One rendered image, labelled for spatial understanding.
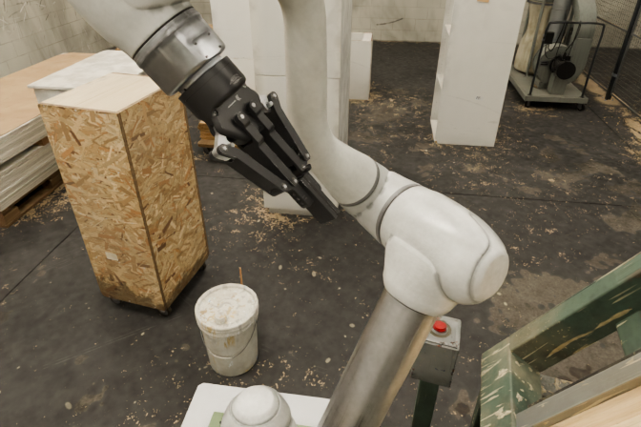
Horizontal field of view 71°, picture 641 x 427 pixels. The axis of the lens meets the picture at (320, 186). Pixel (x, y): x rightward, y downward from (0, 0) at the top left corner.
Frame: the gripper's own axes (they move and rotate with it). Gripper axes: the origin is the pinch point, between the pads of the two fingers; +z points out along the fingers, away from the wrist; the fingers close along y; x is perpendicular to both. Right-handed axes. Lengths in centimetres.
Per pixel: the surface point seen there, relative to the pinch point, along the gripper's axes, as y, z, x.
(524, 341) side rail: 40, 85, 21
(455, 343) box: 33, 75, 35
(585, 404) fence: 20, 80, 2
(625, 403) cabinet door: 20, 78, -6
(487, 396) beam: 25, 89, 31
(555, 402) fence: 21, 82, 10
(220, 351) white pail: 31, 71, 161
